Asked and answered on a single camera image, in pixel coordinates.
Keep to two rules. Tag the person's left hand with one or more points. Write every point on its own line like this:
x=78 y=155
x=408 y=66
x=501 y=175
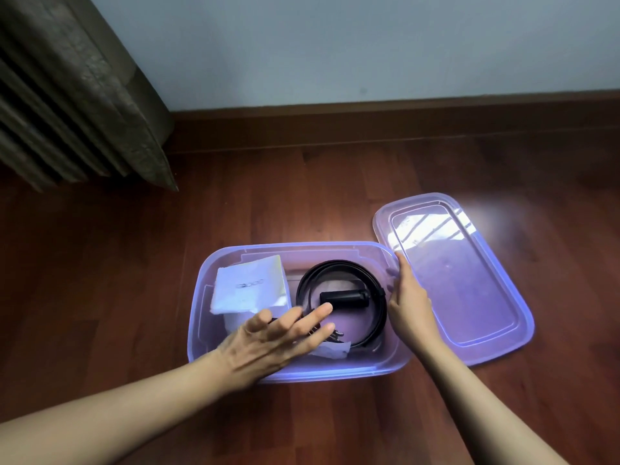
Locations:
x=259 y=351

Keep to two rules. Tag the person's right hand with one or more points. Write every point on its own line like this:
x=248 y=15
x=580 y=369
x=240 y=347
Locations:
x=409 y=314

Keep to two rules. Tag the person's left little finger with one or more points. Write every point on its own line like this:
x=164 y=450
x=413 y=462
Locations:
x=257 y=322

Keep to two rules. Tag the person's right thumb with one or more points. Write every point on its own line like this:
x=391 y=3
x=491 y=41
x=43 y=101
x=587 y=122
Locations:
x=391 y=300

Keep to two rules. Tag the person's left middle finger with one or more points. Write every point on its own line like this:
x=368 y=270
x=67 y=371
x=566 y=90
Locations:
x=312 y=320

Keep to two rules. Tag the purple translucent plastic storage box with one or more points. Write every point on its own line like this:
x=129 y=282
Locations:
x=358 y=368

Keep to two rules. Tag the person's left forearm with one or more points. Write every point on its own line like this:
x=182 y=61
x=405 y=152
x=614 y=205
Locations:
x=121 y=411

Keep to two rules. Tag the person's right forearm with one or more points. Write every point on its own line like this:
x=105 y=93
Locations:
x=479 y=411

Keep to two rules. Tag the coiled black leather belt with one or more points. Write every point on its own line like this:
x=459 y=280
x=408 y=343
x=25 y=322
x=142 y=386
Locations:
x=378 y=319

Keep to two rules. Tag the white cardboard box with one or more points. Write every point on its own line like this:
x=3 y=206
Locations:
x=249 y=285

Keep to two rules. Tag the small black rectangular device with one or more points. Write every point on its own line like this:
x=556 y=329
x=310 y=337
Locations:
x=345 y=299

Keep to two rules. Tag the purple translucent plastic lid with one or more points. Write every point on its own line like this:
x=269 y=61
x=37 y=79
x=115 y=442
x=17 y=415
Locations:
x=460 y=285

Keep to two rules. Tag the brown wooden baseboard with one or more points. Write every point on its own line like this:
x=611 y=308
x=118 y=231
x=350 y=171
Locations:
x=387 y=123

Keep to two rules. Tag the grey-brown pleated curtain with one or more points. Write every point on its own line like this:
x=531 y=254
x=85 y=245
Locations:
x=72 y=82

